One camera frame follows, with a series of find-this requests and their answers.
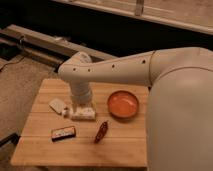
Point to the black rectangular snack bar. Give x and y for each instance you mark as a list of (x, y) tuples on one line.
[(63, 133)]

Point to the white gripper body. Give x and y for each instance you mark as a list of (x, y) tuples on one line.
[(81, 95)]

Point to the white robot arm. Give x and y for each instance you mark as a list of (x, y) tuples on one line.
[(179, 119)]

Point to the orange bowl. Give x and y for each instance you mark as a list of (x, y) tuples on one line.
[(123, 104)]

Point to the long wooden beam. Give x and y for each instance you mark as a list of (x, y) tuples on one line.
[(55, 44)]

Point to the white rectangular box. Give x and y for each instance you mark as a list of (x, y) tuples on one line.
[(83, 113)]

